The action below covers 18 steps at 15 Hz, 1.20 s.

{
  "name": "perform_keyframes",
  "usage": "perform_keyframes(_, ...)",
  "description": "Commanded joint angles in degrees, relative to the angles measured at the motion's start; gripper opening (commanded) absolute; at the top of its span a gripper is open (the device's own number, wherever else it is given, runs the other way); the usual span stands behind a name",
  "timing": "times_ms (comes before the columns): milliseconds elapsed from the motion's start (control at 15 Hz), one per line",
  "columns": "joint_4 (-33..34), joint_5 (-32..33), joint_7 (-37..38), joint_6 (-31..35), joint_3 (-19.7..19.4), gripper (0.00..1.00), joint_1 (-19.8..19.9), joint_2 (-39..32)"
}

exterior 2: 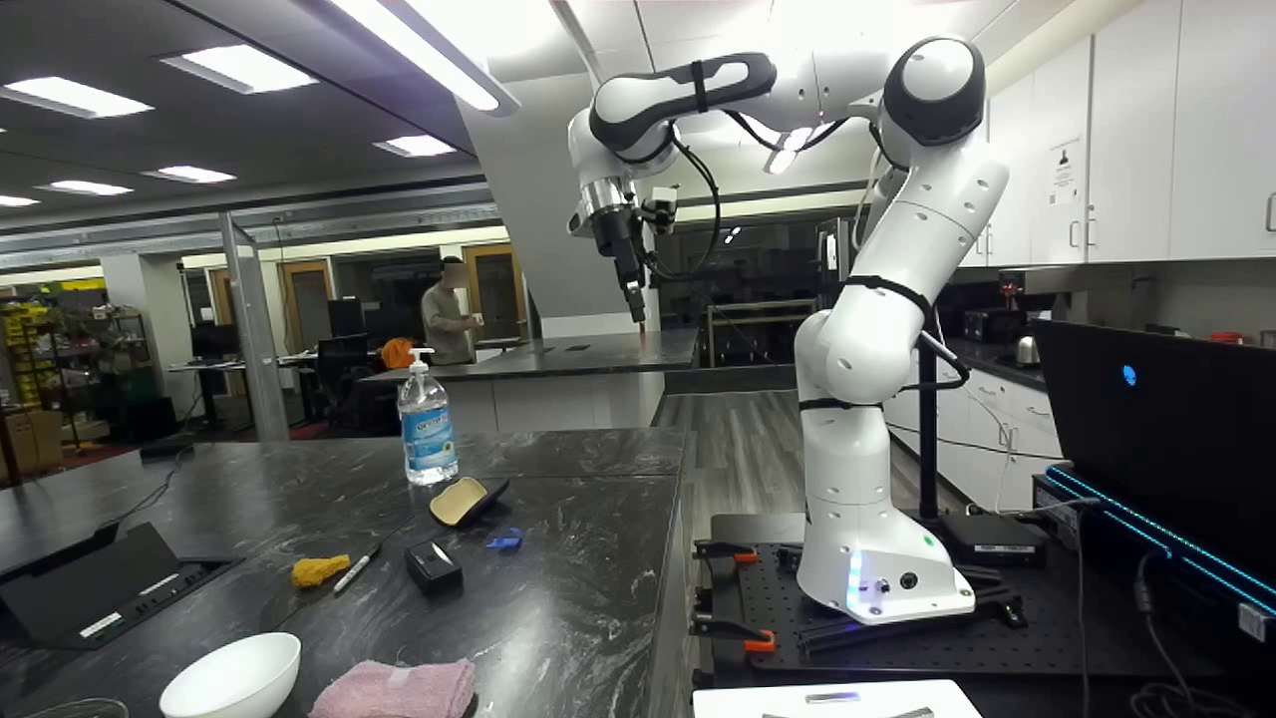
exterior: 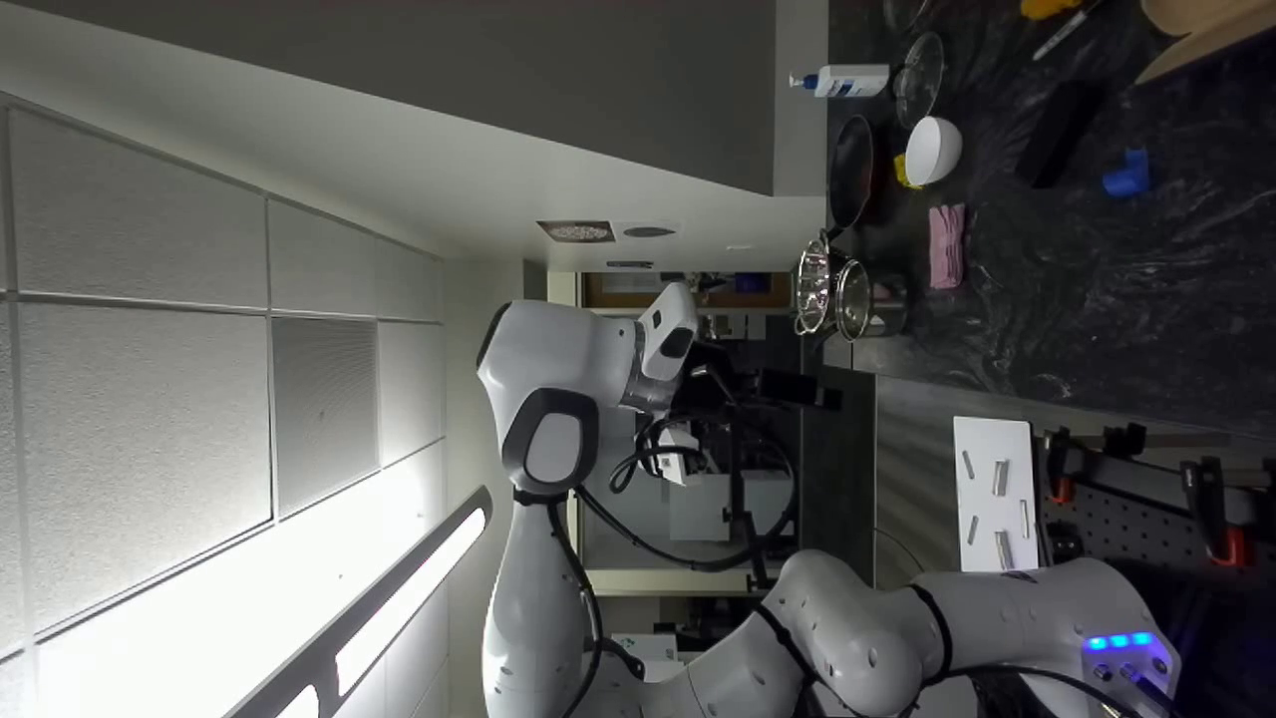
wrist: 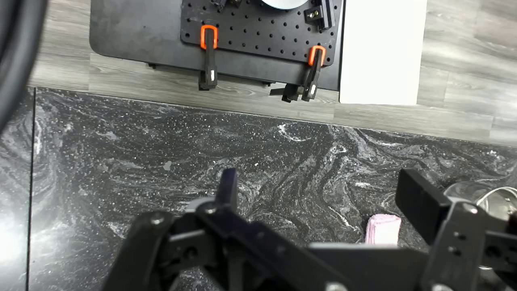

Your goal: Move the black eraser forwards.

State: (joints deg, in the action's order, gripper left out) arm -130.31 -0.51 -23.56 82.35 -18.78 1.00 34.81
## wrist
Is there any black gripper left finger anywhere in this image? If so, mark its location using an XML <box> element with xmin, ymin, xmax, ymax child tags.
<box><xmin>101</xmin><ymin>168</ymin><xmax>345</xmax><ymax>291</ymax></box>

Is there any small black bracket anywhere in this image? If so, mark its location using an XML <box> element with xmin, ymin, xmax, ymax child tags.
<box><xmin>301</xmin><ymin>0</ymin><xmax>335</xmax><ymax>30</ymax></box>

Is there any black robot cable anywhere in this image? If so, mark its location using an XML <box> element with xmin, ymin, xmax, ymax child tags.
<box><xmin>0</xmin><ymin>0</ymin><xmax>49</xmax><ymax>130</ymax></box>

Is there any white box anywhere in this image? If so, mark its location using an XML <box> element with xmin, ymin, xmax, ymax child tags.
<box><xmin>337</xmin><ymin>0</ymin><xmax>428</xmax><ymax>106</ymax></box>

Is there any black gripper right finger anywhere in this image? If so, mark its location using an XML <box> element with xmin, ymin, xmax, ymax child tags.
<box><xmin>394</xmin><ymin>168</ymin><xmax>517</xmax><ymax>291</ymax></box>

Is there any orange black clamp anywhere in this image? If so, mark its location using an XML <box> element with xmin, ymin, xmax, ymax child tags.
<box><xmin>195</xmin><ymin>22</ymin><xmax>221</xmax><ymax>92</ymax></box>
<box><xmin>279</xmin><ymin>43</ymin><xmax>327</xmax><ymax>103</ymax></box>

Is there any clear glass cup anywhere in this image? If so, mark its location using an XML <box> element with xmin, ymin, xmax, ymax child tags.
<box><xmin>474</xmin><ymin>182</ymin><xmax>517</xmax><ymax>223</ymax></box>

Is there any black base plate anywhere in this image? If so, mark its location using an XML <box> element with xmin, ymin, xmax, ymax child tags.
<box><xmin>88</xmin><ymin>0</ymin><xmax>343</xmax><ymax>92</ymax></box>

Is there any black perforated mounting board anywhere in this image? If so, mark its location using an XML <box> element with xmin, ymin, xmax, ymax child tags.
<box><xmin>177</xmin><ymin>0</ymin><xmax>345</xmax><ymax>61</ymax></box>

